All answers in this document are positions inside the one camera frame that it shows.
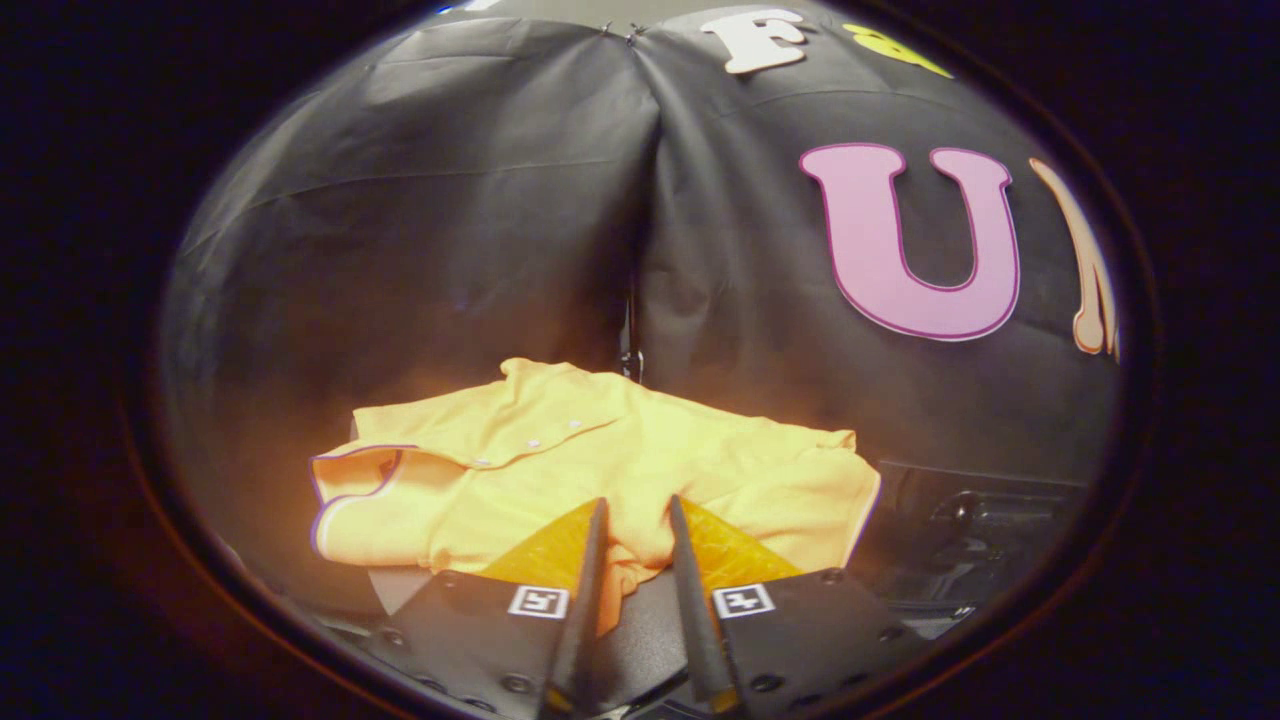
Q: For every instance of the black backdrop cloth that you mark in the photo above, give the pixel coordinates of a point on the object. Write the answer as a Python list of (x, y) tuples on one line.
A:
[(450, 200)]

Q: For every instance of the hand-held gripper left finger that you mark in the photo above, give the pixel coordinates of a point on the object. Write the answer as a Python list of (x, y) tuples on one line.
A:
[(575, 620)]

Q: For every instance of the orange polo shirt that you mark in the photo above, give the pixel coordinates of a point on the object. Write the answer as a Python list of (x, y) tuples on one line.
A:
[(600, 440)]

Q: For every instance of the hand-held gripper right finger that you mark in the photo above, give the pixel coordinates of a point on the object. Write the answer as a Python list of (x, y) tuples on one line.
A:
[(695, 620)]

